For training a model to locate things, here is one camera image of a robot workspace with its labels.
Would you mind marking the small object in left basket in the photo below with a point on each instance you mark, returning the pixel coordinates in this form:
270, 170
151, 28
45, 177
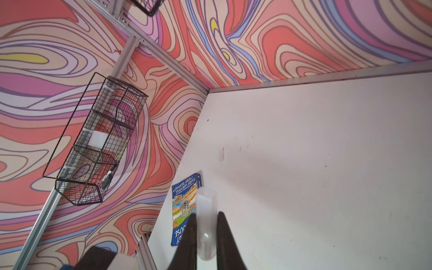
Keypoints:
107, 180

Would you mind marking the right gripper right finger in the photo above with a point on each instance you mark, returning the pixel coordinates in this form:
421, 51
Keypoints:
228, 255

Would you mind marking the black wire basket left wall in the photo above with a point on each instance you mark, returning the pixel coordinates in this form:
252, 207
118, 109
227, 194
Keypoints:
94, 157

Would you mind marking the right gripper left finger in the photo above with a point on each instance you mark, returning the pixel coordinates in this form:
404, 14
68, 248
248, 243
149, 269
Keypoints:
185, 257

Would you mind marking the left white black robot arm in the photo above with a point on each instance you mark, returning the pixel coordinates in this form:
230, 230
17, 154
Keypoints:
97, 258

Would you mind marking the blue treehouse paperback book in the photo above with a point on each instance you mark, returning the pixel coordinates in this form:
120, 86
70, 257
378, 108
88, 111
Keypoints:
183, 204

